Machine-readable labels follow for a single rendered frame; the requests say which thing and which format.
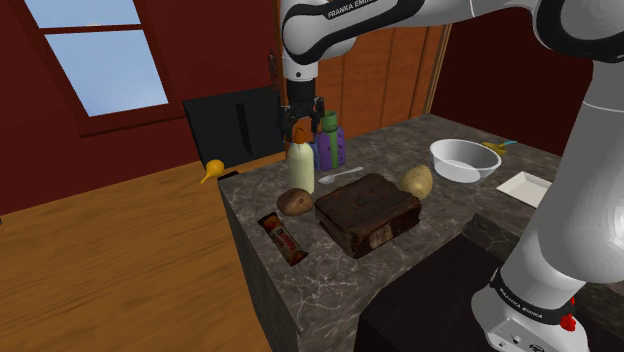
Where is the yellow pear-shaped object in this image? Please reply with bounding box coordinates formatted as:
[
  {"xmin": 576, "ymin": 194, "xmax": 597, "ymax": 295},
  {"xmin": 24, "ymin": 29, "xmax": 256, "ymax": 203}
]
[{"xmin": 200, "ymin": 158, "xmax": 226, "ymax": 185}]

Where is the window with red frame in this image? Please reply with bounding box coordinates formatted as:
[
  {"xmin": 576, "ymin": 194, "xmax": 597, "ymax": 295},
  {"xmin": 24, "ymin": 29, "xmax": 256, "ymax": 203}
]
[{"xmin": 9, "ymin": 0, "xmax": 186, "ymax": 139}]

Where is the purple and green bottle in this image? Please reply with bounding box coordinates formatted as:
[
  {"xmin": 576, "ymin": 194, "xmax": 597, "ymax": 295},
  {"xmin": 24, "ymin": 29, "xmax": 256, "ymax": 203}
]
[{"xmin": 313, "ymin": 110, "xmax": 348, "ymax": 172}]

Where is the white plastic spoon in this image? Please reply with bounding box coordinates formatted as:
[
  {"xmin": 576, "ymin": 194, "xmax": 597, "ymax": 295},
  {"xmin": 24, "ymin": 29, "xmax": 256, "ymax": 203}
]
[{"xmin": 318, "ymin": 166, "xmax": 365, "ymax": 185}]

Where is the worn brown book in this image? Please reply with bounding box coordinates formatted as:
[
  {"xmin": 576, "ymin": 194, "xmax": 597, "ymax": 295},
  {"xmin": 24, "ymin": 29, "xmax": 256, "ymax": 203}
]
[{"xmin": 313, "ymin": 172, "xmax": 423, "ymax": 260}]

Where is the dark brown potato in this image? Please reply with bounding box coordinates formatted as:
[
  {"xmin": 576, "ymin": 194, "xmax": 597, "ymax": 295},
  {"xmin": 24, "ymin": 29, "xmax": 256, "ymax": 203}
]
[{"xmin": 276, "ymin": 187, "xmax": 315, "ymax": 218}]

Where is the black cabinet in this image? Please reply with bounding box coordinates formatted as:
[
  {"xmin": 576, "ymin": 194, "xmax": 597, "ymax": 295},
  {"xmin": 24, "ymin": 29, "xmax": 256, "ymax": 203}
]
[{"xmin": 182, "ymin": 86, "xmax": 287, "ymax": 170}]

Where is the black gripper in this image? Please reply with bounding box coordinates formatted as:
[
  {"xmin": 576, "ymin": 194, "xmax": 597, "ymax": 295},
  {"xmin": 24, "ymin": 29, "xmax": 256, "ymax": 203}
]
[{"xmin": 278, "ymin": 79, "xmax": 327, "ymax": 144}]

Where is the brown wrapped snack bar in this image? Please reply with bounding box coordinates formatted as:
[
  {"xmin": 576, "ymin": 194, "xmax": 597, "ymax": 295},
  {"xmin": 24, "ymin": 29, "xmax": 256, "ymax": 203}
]
[{"xmin": 256, "ymin": 211, "xmax": 310, "ymax": 267}]

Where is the white square plate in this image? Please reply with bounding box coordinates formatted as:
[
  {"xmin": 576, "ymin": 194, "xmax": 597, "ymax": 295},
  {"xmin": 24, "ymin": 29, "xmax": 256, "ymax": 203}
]
[{"xmin": 495, "ymin": 170, "xmax": 554, "ymax": 210}]

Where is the wooden door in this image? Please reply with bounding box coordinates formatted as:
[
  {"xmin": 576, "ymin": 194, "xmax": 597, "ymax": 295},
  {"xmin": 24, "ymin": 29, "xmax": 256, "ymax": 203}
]
[{"xmin": 275, "ymin": 23, "xmax": 453, "ymax": 141}]

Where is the light yellow potato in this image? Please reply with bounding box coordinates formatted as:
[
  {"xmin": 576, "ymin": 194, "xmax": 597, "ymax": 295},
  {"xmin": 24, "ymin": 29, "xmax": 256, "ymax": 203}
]
[{"xmin": 400, "ymin": 164, "xmax": 435, "ymax": 201}]

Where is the small dark figure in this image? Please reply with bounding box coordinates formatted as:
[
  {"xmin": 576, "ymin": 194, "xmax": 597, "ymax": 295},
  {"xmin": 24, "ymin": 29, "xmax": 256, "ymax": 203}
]
[{"xmin": 266, "ymin": 48, "xmax": 280, "ymax": 85}]

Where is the white bowl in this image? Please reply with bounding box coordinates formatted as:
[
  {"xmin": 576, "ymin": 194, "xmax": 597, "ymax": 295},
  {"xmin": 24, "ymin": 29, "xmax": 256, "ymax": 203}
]
[{"xmin": 429, "ymin": 138, "xmax": 503, "ymax": 184}]

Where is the cream bottle with orange cap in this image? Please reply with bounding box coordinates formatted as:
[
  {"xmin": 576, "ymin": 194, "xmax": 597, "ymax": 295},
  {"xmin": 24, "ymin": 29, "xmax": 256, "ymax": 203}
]
[{"xmin": 286, "ymin": 128, "xmax": 316, "ymax": 195}]

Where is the dark robot stand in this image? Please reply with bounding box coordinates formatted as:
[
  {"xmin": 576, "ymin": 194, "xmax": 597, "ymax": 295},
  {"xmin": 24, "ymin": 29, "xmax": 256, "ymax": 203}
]
[{"xmin": 353, "ymin": 233, "xmax": 624, "ymax": 352}]

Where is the yellow tool with blue handle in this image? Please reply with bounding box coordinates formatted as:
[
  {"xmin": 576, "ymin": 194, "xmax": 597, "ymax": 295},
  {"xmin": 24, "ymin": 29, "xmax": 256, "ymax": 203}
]
[{"xmin": 481, "ymin": 139, "xmax": 518, "ymax": 158}]

